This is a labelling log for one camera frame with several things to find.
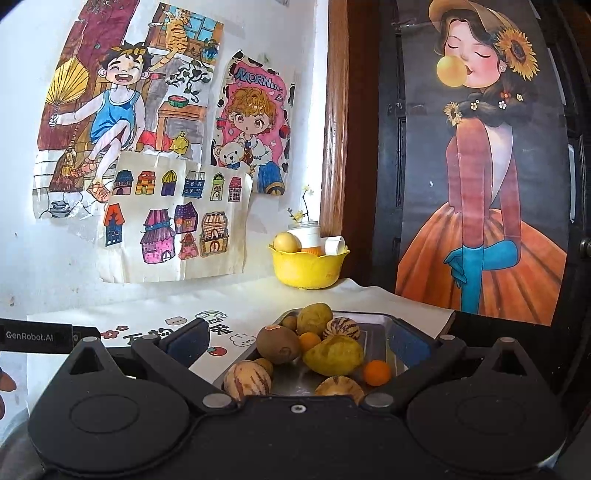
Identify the wooden door frame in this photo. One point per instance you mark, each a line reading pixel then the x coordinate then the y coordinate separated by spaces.
pixel 334 138

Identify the large brown-green fruit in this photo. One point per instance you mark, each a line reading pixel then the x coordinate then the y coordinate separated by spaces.
pixel 314 318

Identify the black door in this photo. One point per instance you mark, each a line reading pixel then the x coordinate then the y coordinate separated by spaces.
pixel 388 184

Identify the yellow round fruit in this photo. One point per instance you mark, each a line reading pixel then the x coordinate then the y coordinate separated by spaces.
pixel 285 242

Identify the child with teddy drawing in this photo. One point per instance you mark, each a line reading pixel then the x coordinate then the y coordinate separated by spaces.
pixel 254 115

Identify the small yellow flower sprig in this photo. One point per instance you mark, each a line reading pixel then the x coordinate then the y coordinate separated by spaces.
pixel 300 214

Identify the person's left hand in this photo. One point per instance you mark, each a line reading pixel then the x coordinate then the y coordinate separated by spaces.
pixel 5 383

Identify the metal tray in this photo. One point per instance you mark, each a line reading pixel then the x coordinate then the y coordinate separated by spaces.
pixel 371 339

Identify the orange lid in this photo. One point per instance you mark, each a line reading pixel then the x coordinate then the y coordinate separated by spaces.
pixel 313 251

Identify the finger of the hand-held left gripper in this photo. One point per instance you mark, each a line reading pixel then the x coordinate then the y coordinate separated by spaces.
pixel 87 333

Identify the boy with fan drawing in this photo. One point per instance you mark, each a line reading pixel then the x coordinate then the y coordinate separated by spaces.
pixel 115 115

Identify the small brown fruit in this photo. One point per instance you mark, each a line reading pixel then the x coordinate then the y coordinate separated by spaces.
pixel 264 366
pixel 289 322

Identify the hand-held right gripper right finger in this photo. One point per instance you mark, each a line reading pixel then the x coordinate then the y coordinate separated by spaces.
pixel 406 345

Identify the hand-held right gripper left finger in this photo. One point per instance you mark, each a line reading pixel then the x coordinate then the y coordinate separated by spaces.
pixel 189 342

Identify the white paper roll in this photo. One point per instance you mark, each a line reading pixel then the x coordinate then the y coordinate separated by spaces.
pixel 334 244

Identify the woman in orange dress poster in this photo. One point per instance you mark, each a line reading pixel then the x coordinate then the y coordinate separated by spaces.
pixel 480 161

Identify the yellow scalloped bowl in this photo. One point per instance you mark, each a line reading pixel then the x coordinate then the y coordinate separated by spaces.
pixel 307 272

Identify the striped pepino melon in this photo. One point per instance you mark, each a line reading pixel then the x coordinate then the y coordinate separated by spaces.
pixel 339 385
pixel 247 381
pixel 340 328

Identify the white printed tablecloth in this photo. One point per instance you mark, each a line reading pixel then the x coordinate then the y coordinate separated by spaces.
pixel 138 318

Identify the brown kiwi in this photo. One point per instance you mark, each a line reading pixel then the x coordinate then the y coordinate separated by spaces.
pixel 277 346

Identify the colourful houses drawing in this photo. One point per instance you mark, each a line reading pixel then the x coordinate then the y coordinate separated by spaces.
pixel 134 194

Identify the yellow-green pear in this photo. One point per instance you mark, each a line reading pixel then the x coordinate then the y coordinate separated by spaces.
pixel 332 355

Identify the small orange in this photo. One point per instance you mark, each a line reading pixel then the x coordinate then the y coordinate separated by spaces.
pixel 309 341
pixel 376 373

